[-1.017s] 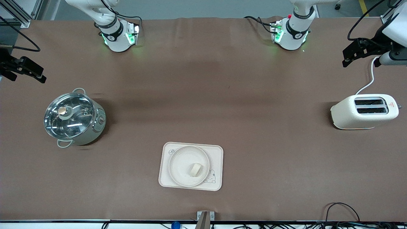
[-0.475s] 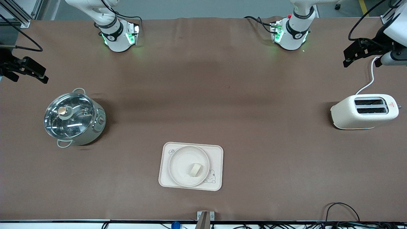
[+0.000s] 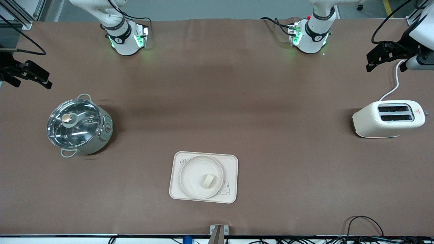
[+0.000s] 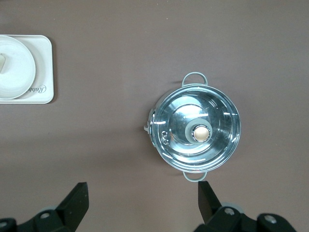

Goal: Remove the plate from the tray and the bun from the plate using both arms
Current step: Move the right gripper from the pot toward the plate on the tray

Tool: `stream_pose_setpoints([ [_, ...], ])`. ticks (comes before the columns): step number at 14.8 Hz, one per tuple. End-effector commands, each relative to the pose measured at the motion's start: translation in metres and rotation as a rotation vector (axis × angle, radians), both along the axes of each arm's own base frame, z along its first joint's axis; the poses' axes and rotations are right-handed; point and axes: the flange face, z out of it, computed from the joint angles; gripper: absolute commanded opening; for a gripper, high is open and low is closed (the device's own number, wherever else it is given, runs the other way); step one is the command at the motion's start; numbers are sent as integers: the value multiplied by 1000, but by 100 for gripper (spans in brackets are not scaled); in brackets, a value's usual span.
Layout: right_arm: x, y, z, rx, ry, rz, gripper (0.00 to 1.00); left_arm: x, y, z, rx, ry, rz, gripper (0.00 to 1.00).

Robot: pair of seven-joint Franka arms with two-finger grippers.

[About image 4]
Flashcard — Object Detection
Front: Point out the steel electric cooking pot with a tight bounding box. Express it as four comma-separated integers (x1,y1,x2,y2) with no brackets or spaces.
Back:
143,71,242,183

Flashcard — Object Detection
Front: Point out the round cream plate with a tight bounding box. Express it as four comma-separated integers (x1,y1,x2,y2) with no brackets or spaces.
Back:
0,35,37,100

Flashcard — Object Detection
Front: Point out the cream rabbit print tray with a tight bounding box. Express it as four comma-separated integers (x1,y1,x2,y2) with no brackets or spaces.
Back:
0,34,55,105

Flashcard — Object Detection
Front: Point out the glass pot lid with knob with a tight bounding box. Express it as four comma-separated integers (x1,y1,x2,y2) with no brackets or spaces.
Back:
152,86,242,173

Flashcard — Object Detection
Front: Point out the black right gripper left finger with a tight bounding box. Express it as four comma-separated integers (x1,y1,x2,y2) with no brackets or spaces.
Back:
54,182,90,230

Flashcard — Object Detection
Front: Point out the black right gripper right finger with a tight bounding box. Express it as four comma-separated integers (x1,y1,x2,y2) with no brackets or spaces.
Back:
197,181,223,226

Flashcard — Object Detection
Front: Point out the brown table cover sheet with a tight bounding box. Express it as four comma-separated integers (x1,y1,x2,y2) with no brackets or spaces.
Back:
0,0,309,232

